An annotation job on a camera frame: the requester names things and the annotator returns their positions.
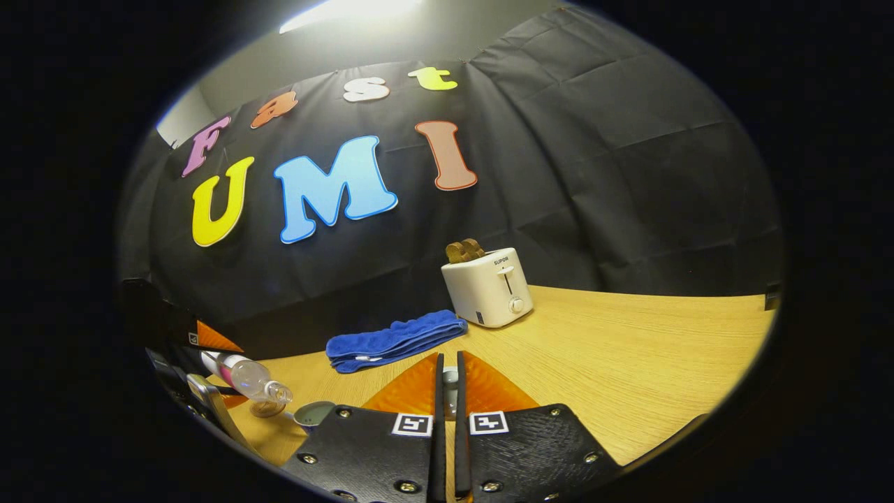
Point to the black backdrop cloth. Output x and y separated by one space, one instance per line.
559 175

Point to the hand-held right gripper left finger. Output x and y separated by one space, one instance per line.
363 447

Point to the brown toast slice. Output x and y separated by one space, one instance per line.
475 249
455 253

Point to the clear plastic water bottle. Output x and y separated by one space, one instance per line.
244 375

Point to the white toaster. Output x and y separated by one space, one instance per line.
489 290

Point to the folded blue towel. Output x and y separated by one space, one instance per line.
394 339

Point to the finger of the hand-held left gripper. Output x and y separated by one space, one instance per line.
157 311
202 395

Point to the round brown coaster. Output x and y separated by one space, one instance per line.
264 410

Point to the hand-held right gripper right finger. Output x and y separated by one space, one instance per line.
531 447

